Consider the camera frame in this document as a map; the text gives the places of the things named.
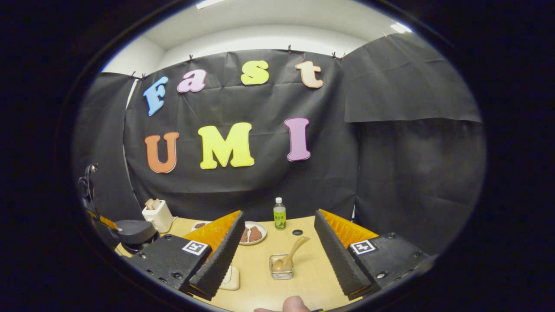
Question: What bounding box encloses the white round plate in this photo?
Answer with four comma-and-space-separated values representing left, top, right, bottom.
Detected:
238, 221, 268, 246

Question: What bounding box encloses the black backdrop cloth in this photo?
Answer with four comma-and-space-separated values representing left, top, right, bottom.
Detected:
72, 32, 487, 256

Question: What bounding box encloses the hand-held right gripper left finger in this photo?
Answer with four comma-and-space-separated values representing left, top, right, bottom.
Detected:
123, 211, 245, 301

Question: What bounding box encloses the white toaster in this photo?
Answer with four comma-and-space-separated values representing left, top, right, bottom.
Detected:
142, 198, 175, 234

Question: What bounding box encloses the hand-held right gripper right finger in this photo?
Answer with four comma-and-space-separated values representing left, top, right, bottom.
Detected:
314, 209, 434, 301

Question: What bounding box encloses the green drink bottle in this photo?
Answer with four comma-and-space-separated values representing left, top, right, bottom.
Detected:
273, 197, 287, 230

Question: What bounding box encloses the wooden spoon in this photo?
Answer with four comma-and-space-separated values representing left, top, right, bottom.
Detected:
272, 236, 311, 273

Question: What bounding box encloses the dark grey rice cooker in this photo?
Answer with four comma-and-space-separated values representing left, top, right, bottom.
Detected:
114, 219, 159, 254

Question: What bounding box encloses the metal wire chopstick holder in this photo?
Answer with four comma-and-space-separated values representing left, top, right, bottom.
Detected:
269, 254, 294, 280

